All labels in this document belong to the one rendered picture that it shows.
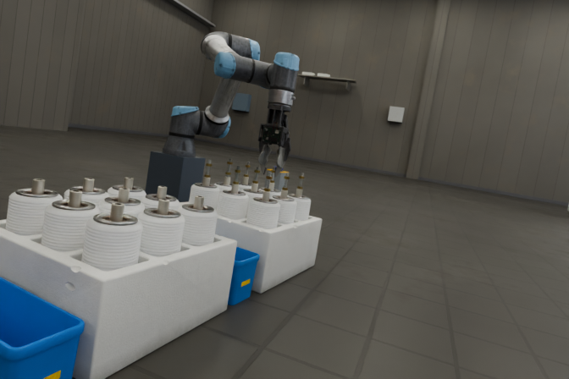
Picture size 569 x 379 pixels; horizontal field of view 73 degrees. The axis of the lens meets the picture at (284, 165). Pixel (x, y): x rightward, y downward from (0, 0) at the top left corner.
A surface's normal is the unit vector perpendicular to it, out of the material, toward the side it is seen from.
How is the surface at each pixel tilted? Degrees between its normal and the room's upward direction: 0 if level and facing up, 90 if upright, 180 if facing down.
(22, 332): 88
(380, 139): 90
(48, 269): 90
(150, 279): 90
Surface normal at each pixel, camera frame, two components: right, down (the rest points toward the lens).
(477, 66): -0.34, 0.00
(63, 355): 0.88, 0.21
